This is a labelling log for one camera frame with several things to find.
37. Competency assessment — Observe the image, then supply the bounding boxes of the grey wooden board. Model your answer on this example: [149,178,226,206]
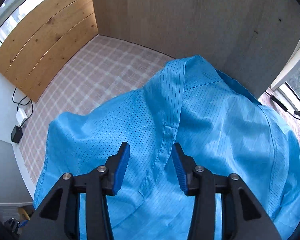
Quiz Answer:
[90,0,300,100]

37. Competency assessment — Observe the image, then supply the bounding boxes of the white power adapter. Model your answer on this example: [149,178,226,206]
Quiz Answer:
[15,109,28,127]

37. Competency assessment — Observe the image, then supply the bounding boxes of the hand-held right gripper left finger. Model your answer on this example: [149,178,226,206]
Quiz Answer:
[19,142,130,240]

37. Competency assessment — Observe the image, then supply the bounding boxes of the black power cable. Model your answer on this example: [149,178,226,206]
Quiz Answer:
[12,87,33,110]

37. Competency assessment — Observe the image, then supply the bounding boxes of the white framed window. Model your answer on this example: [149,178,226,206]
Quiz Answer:
[0,0,63,43]
[271,17,300,110]

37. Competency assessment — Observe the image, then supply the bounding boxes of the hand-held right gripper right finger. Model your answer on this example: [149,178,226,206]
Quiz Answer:
[172,142,282,240]

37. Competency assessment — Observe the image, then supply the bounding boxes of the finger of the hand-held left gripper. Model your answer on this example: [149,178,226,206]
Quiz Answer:
[4,217,28,234]

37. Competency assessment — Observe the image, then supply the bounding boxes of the pine wood panel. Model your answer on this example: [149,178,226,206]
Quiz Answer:
[0,0,98,103]

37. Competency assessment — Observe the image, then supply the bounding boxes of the black power adapter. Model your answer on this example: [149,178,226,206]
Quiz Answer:
[11,126,23,144]

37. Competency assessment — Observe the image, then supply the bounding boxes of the blue striped jacket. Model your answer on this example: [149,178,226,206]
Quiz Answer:
[33,54,300,240]

